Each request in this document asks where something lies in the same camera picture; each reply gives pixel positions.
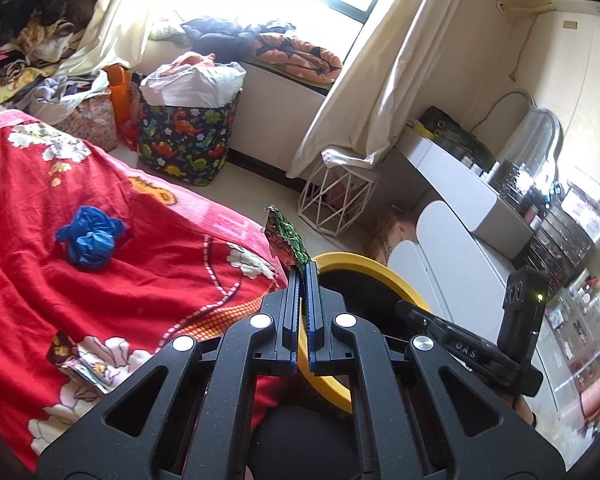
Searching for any floral fabric bag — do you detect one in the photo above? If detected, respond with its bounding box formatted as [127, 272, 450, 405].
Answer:
[62, 95, 118, 153]

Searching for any dinosaur print storage basket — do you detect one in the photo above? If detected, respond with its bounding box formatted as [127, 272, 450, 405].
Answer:
[137, 92, 241, 188]

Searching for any pile of clothes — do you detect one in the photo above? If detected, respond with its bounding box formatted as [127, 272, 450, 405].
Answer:
[0, 0, 111, 111]

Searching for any navy jacket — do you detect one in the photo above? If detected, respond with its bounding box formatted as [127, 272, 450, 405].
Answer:
[180, 17, 296, 56]

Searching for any pink silver wrapper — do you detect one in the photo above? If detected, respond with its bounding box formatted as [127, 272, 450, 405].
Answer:
[60, 352, 113, 393]

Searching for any cardboard box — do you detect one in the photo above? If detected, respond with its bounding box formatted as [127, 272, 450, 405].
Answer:
[365, 204, 418, 266]

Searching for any grey cable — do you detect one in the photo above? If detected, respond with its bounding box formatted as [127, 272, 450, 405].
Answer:
[467, 89, 531, 133]

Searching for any clear cosmetics organizer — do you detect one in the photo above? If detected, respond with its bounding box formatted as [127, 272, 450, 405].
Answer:
[525, 167, 600, 286]

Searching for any orange bag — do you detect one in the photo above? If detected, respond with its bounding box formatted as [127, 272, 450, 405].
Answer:
[102, 64, 133, 133]

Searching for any white wire side table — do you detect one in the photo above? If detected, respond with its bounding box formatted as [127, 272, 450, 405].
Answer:
[297, 147, 378, 236]

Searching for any ornate framed mirror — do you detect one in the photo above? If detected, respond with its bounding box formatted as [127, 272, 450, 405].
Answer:
[495, 90, 563, 196]

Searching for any dark cloth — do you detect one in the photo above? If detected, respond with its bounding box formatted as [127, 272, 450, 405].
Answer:
[247, 402, 366, 480]

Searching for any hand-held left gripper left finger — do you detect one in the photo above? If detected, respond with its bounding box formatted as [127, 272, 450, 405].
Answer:
[35, 265, 303, 480]

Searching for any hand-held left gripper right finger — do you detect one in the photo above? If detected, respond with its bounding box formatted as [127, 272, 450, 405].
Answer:
[305, 260, 566, 480]

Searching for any cream curtain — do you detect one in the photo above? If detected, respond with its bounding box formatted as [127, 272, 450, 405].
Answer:
[286, 0, 461, 181]
[60, 0, 153, 76]

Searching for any beige air conditioner hose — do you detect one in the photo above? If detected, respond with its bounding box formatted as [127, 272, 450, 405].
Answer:
[497, 0, 556, 15]

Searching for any lilac cloth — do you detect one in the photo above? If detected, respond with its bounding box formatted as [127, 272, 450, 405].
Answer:
[30, 72, 111, 123]

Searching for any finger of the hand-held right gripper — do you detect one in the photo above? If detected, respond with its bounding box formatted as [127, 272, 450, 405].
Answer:
[394, 300, 451, 333]

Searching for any blue plastic bag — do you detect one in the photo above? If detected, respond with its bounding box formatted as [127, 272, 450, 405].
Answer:
[56, 205, 127, 273]

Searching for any yellow-rimmed trash bin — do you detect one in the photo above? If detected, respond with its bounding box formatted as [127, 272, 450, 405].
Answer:
[307, 252, 433, 413]

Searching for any orange cloth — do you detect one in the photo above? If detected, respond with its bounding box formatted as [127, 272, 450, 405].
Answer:
[167, 52, 218, 73]

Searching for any red floral blanket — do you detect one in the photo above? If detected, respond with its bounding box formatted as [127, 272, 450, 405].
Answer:
[0, 112, 293, 471]

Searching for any orange patterned blanket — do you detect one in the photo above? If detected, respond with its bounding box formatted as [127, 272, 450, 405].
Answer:
[250, 32, 343, 86]

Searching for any green snack wrapper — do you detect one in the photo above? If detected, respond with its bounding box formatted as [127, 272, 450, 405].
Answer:
[264, 204, 313, 266]

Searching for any white desk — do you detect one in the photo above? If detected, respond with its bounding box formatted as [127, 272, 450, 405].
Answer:
[400, 125, 533, 261]

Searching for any white plastic bag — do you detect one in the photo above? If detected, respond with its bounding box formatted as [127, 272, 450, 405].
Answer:
[140, 60, 247, 110]

